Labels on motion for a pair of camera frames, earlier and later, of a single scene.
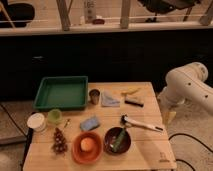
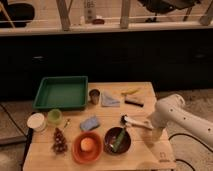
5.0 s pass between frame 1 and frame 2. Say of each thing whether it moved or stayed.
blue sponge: stayed
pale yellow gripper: moved
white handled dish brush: stayed
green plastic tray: stayed
